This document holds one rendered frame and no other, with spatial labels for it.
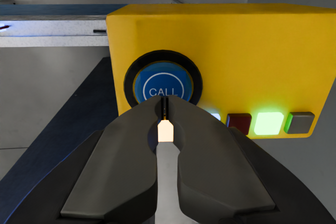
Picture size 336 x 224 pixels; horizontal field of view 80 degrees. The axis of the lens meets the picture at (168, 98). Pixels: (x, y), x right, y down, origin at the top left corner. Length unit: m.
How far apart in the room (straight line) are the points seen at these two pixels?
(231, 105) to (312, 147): 0.63
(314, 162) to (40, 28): 0.77
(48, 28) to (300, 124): 0.36
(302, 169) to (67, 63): 1.27
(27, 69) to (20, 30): 1.11
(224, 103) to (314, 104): 0.07
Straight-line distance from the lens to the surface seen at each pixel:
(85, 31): 0.38
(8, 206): 0.52
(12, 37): 0.42
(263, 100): 0.17
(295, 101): 0.18
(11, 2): 1.40
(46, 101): 1.56
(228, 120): 0.16
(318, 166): 0.77
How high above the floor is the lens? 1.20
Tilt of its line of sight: 62 degrees down
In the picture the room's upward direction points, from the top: 175 degrees clockwise
